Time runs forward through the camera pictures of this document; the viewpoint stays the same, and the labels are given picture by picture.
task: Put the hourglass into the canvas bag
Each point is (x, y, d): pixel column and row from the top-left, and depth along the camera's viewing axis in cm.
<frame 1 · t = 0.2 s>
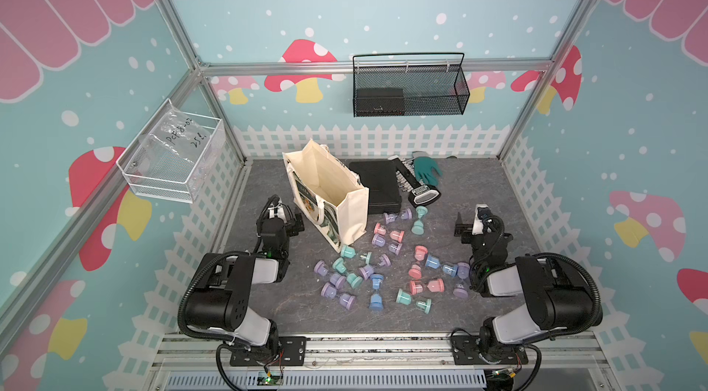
left hand: (285, 214, 93), fingers open
right hand: (475, 212, 90), fingers open
black box in basket: (380, 101, 93), point 35 cm above the table
black flat box: (378, 173, 114), point 3 cm above the table
green rubber glove: (428, 170, 118), point 2 cm above the table
black white hair brush: (420, 194, 110), on the table
purple hourglass: (321, 267, 89), point 3 cm above the table
teal hourglass: (338, 265, 89), point 3 cm above the table
blue hourglass: (376, 301, 83), point 2 cm above the table
green hourglass front: (407, 300, 83), point 3 cm above the table
pink hourglass: (434, 286, 85), point 3 cm above the table
purple hourglass front left: (330, 291, 83), point 4 cm above the table
teal hourglass by brush: (418, 228, 97), point 4 cm above the table

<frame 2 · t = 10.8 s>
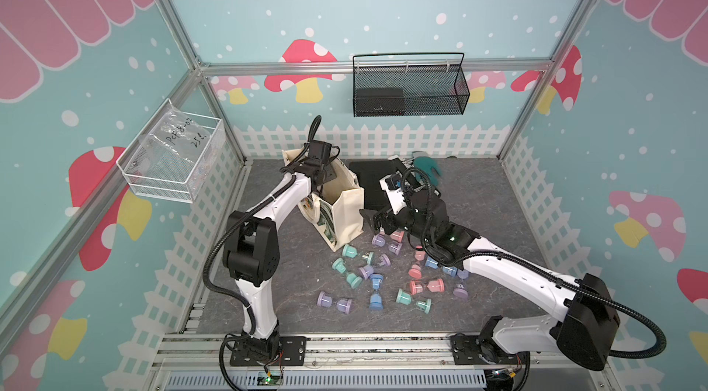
left hand: (324, 175, 95), fingers open
right hand: (373, 202, 75), fingers open
purple hourglass front left: (343, 305, 81), point 4 cm above the table
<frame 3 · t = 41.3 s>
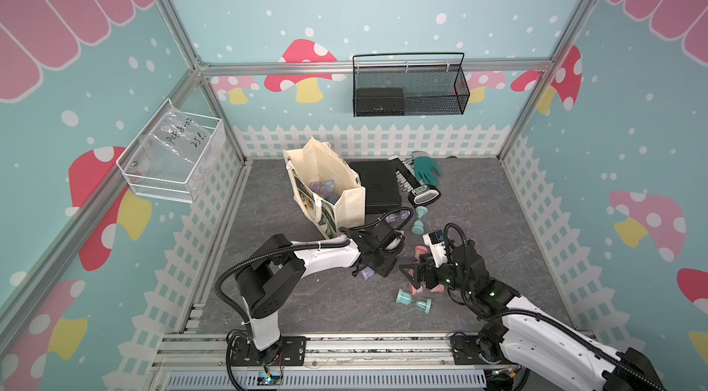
left hand: (384, 266, 88), fingers open
right hand: (410, 262, 80), fingers open
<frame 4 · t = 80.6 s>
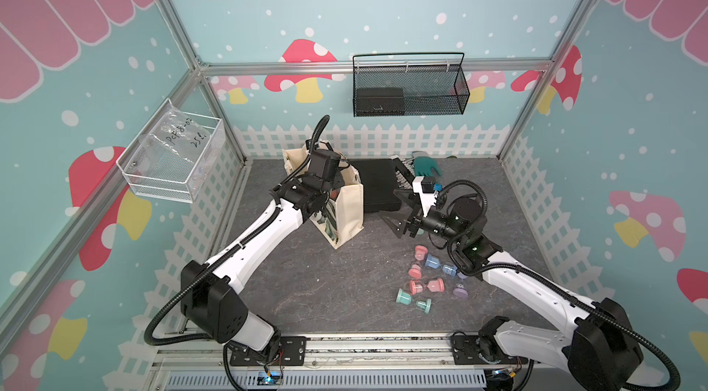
left hand: (331, 175, 81), fingers open
right hand: (388, 203, 69), fingers open
blue hourglass right: (433, 261, 89), point 4 cm above the table
lavender hourglass far right: (461, 291, 84), point 3 cm above the table
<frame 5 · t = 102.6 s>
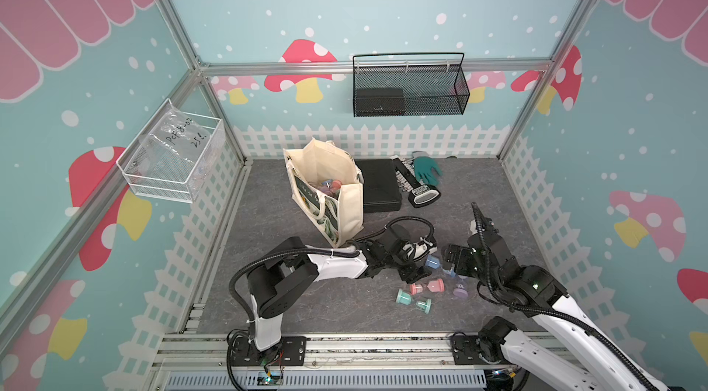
left hand: (422, 265, 84), fingers open
right hand: (455, 252, 75), fingers open
